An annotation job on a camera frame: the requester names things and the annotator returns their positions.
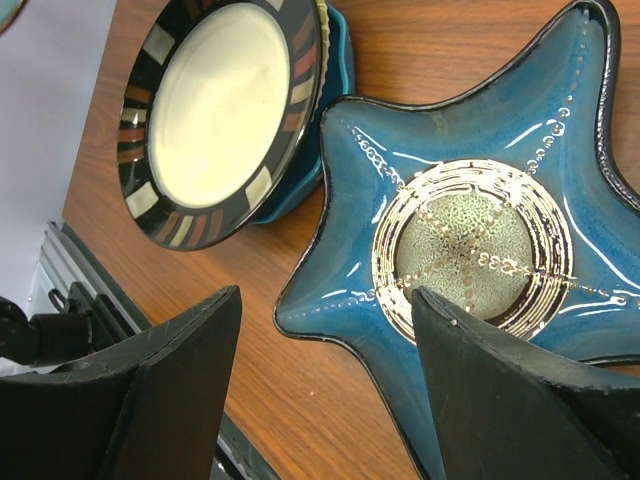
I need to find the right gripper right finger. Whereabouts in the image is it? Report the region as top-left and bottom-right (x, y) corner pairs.
(412, 287), (639, 479)

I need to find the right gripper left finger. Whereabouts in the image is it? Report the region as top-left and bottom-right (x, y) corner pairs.
(1, 286), (242, 479)

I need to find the black rimmed cream plate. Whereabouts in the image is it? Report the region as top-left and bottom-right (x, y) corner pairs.
(117, 1), (324, 251)

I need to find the dark blue branch plate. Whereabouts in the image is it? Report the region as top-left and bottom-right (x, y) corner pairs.
(0, 0), (27, 34)

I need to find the dark teal bottom dish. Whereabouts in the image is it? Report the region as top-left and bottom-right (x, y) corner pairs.
(274, 1), (639, 479)

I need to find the turquoise scalloped plate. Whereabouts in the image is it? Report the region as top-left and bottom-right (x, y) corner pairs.
(249, 9), (357, 226)

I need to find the yellow woven basket plate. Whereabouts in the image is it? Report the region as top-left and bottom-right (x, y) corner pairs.
(316, 0), (330, 84)

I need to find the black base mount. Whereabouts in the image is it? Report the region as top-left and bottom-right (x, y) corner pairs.
(1, 300), (274, 479)

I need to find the aluminium rail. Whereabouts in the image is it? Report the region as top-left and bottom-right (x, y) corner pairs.
(25, 222), (151, 333)

